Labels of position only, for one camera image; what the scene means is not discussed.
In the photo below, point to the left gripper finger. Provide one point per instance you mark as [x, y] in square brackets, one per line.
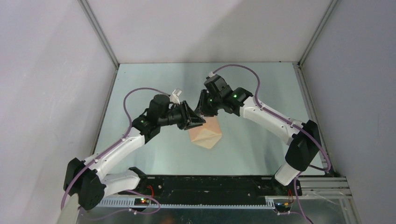
[190, 115]
[193, 122]

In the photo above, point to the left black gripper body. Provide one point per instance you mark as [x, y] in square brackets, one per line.
[178, 115]

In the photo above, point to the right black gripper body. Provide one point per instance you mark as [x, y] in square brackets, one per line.
[214, 105]

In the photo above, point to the tan paper envelope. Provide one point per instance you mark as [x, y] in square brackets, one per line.
[208, 134]

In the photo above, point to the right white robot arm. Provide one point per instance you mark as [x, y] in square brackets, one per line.
[302, 138]

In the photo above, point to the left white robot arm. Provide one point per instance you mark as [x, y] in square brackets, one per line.
[90, 178]

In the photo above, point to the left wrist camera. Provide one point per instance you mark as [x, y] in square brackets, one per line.
[174, 96]

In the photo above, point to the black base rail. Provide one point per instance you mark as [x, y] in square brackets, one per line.
[215, 190]

